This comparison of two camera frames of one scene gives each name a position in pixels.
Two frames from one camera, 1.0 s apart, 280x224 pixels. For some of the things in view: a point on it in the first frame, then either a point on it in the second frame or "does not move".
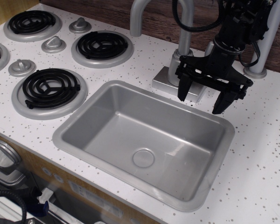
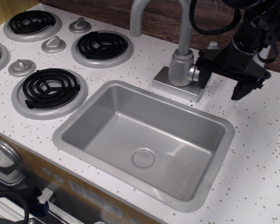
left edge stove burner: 0,58 does not move
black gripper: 218,66 → 238,60
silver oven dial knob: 4,155 does not move
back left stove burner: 30,25 does not move
